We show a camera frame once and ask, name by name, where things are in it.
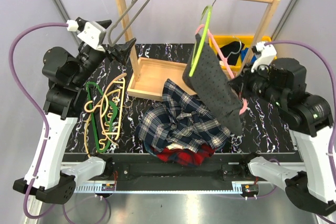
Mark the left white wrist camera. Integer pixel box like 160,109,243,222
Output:
66,17,107,52

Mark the cream wavy hanger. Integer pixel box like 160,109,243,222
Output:
84,86,124,156

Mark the floral pastel skirt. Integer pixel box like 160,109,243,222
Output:
166,143,181,150

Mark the wooden hanger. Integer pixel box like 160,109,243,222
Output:
84,73,127,147

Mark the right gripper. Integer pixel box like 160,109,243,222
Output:
227,61,287,108

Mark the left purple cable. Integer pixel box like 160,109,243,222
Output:
9,22,69,219

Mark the purple cable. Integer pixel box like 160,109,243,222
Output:
9,22,69,219
265,40,336,156

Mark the lime green hanger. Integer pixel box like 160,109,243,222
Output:
188,0,216,77

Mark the pink hanger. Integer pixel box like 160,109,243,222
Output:
207,29,247,115

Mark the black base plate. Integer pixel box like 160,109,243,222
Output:
82,152,270,197

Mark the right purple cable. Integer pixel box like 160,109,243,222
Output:
265,40,336,156

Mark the yellow plastic bin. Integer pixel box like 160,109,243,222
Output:
209,34,277,73

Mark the wooden clothes rack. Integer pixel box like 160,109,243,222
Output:
115,0,281,101

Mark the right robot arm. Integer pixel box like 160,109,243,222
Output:
229,58,335,217

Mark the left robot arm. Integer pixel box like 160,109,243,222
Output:
13,18,136,205

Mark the grey wire hanger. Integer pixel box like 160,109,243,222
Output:
107,0,156,47

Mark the black cloth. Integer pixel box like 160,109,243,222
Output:
220,41,245,66

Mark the red plaid skirt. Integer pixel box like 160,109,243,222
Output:
148,144,215,167

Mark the blue cloth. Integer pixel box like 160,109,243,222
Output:
240,47,257,63

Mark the navy plaid skirt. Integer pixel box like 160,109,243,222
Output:
135,79,230,152

